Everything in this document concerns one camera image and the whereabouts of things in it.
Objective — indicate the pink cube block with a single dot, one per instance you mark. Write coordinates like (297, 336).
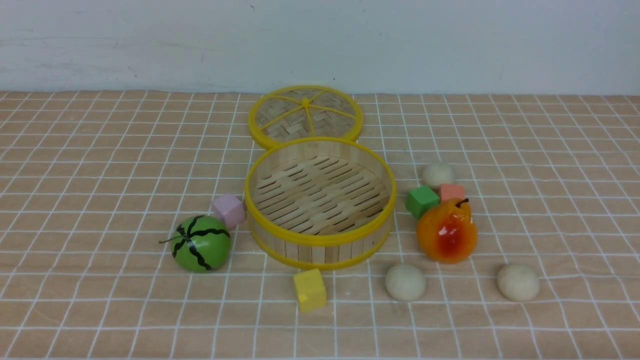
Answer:
(229, 209)

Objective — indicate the orange toy pear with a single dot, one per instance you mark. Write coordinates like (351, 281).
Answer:
(447, 233)

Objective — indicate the bamboo steamer tray yellow rim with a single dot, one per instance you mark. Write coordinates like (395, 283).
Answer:
(320, 203)

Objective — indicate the green toy watermelon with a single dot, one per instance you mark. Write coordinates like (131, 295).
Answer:
(200, 243)

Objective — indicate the yellow cube block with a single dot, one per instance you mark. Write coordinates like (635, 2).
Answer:
(310, 290)

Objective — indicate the green cube block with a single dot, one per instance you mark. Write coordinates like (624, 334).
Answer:
(421, 199)

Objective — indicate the orange checkered tablecloth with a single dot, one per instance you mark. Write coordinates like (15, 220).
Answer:
(92, 181)

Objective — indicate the orange-pink cube block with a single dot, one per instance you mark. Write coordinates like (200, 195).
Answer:
(451, 191)

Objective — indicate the woven bamboo steamer lid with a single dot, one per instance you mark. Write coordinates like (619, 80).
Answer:
(304, 111)

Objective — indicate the white bun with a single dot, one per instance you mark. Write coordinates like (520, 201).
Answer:
(518, 282)
(435, 174)
(405, 282)

